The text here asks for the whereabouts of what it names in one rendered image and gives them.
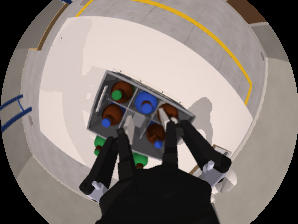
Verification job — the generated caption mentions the brown bottle with green cap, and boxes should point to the brown bottle with green cap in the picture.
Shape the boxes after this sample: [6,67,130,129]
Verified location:
[111,81,135,103]

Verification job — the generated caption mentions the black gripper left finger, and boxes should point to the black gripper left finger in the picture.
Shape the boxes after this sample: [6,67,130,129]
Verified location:
[79,115,140,202]

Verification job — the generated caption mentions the blue-labeled bottle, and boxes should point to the blue-labeled bottle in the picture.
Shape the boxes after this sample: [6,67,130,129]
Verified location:
[135,90,157,114]

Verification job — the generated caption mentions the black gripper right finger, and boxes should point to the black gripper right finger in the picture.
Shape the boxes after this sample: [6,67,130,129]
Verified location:
[158,108,232,198]

